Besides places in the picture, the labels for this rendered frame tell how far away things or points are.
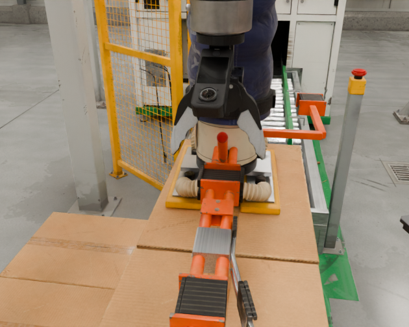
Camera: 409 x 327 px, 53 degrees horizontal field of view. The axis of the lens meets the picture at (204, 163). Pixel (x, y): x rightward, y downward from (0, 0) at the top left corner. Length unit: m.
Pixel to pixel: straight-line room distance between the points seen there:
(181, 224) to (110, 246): 0.65
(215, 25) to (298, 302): 0.52
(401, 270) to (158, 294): 1.87
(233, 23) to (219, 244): 0.35
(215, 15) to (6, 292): 1.19
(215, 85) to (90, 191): 2.21
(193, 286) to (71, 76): 1.95
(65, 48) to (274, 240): 1.76
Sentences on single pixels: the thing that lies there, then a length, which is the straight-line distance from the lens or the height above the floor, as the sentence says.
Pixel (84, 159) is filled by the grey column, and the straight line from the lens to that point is 2.61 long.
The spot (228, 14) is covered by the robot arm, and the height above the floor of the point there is 1.45.
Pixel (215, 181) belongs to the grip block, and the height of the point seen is 1.10.
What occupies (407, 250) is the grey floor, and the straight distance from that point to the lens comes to 2.68.
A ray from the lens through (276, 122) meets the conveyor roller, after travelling 2.72.
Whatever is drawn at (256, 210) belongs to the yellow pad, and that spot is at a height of 0.96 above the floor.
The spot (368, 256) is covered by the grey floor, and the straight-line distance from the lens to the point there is 2.54.
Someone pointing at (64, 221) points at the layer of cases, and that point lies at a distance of 1.79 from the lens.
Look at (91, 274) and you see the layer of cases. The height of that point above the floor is 0.54.
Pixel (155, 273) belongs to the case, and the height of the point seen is 0.94.
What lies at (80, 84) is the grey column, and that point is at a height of 0.87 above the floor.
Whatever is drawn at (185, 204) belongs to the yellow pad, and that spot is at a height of 0.96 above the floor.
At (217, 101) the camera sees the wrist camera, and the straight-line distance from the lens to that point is 0.54.
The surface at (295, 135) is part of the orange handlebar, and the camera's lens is 1.15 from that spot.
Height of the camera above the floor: 1.52
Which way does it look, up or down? 27 degrees down
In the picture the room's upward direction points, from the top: straight up
